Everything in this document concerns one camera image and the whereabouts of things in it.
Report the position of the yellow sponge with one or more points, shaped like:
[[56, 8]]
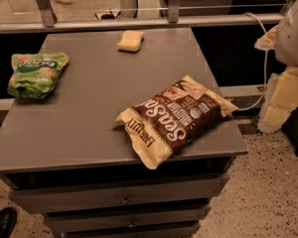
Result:
[[130, 41]]

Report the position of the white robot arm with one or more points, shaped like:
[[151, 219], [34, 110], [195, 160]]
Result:
[[283, 38]]

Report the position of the brown sea salt chip bag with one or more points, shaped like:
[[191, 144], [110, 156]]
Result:
[[162, 125]]

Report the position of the green rice chip bag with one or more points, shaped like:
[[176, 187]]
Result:
[[35, 75]]

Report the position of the grey drawer cabinet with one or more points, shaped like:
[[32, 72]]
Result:
[[70, 138]]

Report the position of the black object behind railing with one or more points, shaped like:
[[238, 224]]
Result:
[[107, 16]]

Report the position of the yellow foam block stack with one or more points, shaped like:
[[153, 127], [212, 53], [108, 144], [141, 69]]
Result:
[[280, 100]]

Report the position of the bottom drawer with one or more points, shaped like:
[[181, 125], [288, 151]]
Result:
[[168, 230]]

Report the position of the black leather shoe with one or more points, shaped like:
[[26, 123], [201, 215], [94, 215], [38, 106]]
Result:
[[8, 219]]

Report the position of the metal railing frame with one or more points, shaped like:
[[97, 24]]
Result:
[[28, 16]]

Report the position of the middle drawer with handle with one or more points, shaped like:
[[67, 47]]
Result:
[[129, 218]]

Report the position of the drawer with handle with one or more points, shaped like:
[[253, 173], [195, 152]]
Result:
[[104, 195], [129, 218]]

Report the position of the top drawer with handle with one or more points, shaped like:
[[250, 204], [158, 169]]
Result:
[[104, 195]]

